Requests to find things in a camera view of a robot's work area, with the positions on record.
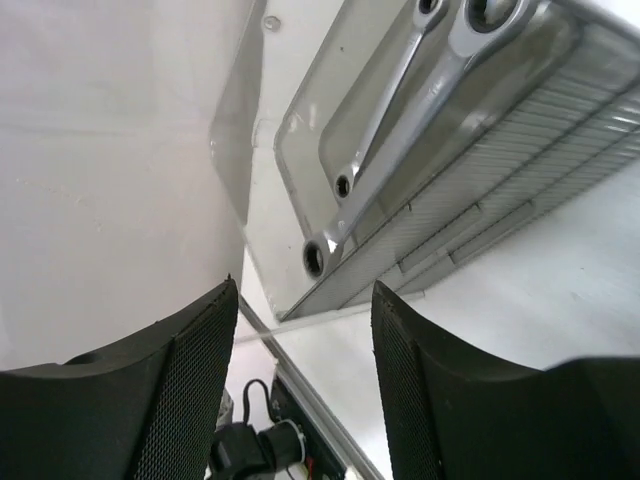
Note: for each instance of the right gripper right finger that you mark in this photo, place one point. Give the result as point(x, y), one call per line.
point(454, 411)

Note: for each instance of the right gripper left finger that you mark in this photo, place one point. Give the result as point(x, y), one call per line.
point(143, 407)

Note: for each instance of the small ratchet wrench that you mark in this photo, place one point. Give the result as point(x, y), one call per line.
point(425, 17)

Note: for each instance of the clear plastic drawer organizer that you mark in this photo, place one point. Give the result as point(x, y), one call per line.
point(547, 117)

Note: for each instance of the large ratchet wrench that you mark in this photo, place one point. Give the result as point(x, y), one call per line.
point(472, 39)

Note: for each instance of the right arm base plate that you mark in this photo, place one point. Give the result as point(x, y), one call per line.
point(291, 440)

